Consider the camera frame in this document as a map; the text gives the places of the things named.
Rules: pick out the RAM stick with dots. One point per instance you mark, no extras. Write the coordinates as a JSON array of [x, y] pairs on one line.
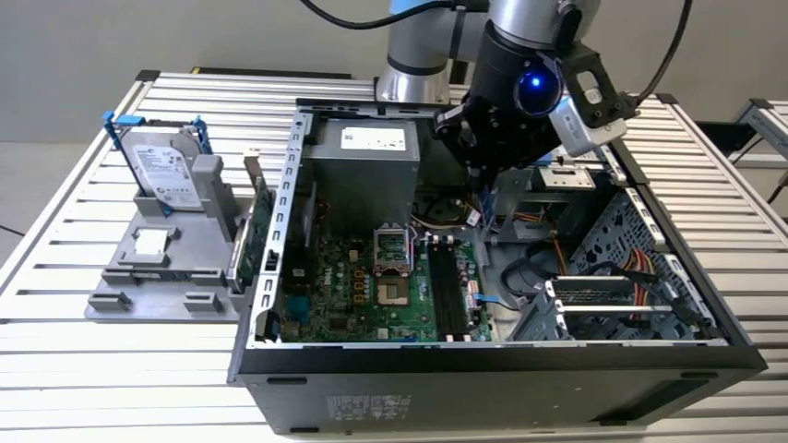
[[487, 207]]

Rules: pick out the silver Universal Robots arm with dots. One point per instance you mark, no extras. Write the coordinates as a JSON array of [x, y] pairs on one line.
[[419, 41]]

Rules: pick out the RAM slot with white clips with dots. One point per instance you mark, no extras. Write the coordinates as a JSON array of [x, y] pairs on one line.
[[446, 290], [462, 290]]

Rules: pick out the grey Dell power supply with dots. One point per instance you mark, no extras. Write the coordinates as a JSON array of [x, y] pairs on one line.
[[363, 184]]

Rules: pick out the aluminium slat side table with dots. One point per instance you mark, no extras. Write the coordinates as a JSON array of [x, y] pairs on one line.
[[770, 127]]

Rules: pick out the black case fan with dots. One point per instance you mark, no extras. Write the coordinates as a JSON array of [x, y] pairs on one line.
[[306, 226]]

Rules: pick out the grey metal disk bay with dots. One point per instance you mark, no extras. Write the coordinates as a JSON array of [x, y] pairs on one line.
[[591, 290]]

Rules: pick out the CPU socket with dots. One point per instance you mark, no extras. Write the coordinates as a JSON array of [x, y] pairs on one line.
[[394, 290]]

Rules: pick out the green graphics card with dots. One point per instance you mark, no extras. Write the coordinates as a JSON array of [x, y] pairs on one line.
[[255, 231]]

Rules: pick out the green Dell motherboard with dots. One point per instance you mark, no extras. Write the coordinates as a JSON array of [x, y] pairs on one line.
[[333, 300]]

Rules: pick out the hard disk in blue carrier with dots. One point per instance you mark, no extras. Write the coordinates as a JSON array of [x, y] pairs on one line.
[[157, 171]]

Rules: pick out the silver topped CPU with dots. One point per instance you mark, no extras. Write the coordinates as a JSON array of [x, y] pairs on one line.
[[151, 241]]

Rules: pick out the black open PC case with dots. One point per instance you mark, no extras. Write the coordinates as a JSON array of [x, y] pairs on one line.
[[431, 397]]

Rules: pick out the grey plastic parts rack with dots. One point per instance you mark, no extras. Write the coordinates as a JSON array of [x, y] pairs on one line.
[[157, 295]]

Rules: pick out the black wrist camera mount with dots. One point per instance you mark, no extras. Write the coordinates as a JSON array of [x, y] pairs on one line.
[[585, 64]]

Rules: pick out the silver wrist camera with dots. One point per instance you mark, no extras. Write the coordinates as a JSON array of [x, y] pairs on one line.
[[579, 134]]

